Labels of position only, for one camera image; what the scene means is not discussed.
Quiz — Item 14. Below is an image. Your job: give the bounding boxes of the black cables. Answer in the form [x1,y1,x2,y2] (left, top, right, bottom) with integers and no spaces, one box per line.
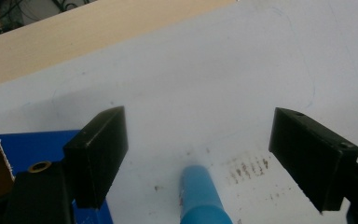
[0,0,91,40]

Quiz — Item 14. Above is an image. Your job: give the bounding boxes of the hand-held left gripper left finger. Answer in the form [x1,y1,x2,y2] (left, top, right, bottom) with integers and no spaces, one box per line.
[62,105,130,210]

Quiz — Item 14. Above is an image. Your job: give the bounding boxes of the blue cardboard box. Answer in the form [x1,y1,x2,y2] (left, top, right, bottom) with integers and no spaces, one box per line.
[0,130,114,224]

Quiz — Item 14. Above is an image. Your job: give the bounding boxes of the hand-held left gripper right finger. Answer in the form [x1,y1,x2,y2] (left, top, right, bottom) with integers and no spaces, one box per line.
[268,106,358,214]

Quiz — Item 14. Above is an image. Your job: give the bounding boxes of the blue marker pen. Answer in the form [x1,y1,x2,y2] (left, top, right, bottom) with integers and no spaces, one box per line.
[178,164,234,224]

